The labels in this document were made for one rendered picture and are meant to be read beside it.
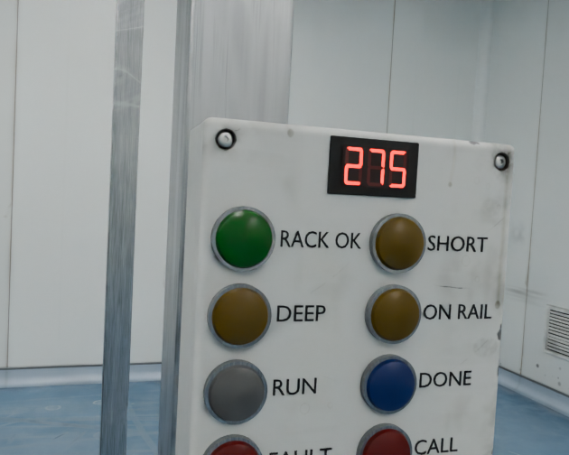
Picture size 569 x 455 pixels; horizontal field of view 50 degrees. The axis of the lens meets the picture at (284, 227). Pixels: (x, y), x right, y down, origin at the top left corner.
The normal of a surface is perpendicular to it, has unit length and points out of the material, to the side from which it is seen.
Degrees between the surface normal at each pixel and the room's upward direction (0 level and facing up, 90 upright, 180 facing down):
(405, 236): 87
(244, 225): 87
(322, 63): 90
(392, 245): 90
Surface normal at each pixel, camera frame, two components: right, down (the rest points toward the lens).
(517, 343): -0.94, -0.04
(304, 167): 0.31, 0.07
